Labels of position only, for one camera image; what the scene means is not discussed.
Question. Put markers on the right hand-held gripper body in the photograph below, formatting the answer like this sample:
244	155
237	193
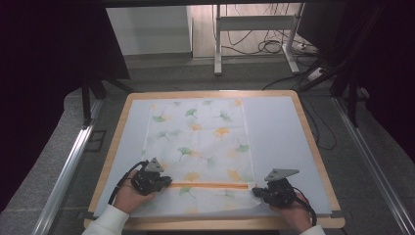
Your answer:
280	192

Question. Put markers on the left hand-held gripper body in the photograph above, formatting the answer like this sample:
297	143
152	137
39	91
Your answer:
148	181

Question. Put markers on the leaf print pillowcase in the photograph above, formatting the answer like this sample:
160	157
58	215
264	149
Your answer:
199	147

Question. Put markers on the person's left hand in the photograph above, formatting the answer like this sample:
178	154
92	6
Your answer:
130	199

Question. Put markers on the person's right hand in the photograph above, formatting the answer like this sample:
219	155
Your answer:
295	215

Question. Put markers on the black corner clip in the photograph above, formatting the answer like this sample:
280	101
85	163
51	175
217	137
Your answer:
91	215
337	214

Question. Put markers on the white table mat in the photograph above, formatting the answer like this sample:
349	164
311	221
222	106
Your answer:
280	130

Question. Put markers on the black floor grate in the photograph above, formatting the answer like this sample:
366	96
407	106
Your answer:
96	140

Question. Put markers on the black metal stand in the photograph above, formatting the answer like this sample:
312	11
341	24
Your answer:
352	104
86	104

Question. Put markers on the white power strip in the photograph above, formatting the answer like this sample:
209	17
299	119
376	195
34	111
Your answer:
315	73

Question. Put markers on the dark curtain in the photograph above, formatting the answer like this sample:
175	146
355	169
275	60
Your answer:
42	81
391	65

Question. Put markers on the white cabinet panel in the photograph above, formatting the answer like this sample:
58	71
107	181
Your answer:
148	31

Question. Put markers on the aluminium floor rail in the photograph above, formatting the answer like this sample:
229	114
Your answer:
375	169
70	163

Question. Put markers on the white metal desk frame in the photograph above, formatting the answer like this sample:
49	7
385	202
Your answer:
256	23

